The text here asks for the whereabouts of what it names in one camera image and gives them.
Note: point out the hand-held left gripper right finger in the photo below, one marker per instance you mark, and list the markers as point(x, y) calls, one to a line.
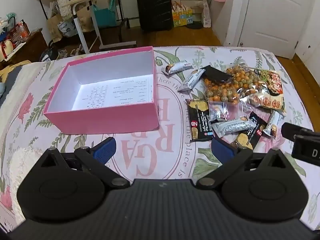
point(222, 148)

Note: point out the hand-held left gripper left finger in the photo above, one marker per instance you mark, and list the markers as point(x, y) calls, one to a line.
point(105, 148)

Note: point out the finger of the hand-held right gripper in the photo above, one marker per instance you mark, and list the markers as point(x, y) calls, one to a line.
point(290, 130)

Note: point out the pink cardboard box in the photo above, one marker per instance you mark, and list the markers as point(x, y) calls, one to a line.
point(105, 117)

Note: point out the clear bag of coated peanuts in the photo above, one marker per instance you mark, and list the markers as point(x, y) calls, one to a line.
point(225, 90)

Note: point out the white snack bar packet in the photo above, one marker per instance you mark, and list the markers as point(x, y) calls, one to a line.
point(272, 125)
point(192, 80)
point(231, 127)
point(176, 67)

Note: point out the floral printed bedsheet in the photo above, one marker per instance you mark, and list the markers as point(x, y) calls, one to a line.
point(82, 140)

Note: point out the black cracker packet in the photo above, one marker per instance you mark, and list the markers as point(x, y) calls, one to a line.
point(198, 120)
point(258, 126)

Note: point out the cream orange snack packet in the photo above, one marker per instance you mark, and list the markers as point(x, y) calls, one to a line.
point(268, 102)

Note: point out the small silver snack packet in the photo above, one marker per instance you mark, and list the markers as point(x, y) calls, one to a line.
point(218, 111)

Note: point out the dark red snack packet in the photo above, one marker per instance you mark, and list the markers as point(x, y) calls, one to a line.
point(272, 80)

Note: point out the printed paper sheet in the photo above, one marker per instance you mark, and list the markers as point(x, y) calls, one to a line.
point(117, 92)

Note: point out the small black snack packet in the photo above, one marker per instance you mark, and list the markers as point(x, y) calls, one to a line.
point(216, 74)

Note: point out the grey sneaker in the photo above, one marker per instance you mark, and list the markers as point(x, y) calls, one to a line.
point(78, 50)
point(65, 52)

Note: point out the black bag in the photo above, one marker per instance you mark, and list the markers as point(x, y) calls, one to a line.
point(48, 53)

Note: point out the white door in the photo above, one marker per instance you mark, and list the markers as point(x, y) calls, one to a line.
point(270, 17)

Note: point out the grey yellow bedding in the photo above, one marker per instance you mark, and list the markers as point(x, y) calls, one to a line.
point(10, 73)

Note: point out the black round object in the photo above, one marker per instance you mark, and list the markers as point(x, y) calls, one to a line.
point(194, 25)

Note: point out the wooden nightstand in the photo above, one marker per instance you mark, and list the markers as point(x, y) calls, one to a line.
point(32, 45)

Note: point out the white blue patterned bag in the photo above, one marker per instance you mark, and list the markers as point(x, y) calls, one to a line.
point(66, 27)

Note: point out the teal shopping bag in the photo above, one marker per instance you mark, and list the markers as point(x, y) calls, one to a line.
point(103, 17)

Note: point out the brown paper bag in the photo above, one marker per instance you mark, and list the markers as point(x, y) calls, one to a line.
point(83, 17)
point(53, 26)

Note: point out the white plastic bag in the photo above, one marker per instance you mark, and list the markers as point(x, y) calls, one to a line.
point(206, 15)

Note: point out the colourful gift bag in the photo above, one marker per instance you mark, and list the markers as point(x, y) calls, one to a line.
point(182, 16)

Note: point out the cream gift box red ribbon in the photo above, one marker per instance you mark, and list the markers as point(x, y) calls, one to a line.
point(7, 48)

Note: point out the red bag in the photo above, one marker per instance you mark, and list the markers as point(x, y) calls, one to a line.
point(18, 33)

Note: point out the black suitcase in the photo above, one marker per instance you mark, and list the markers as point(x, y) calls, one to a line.
point(153, 7)

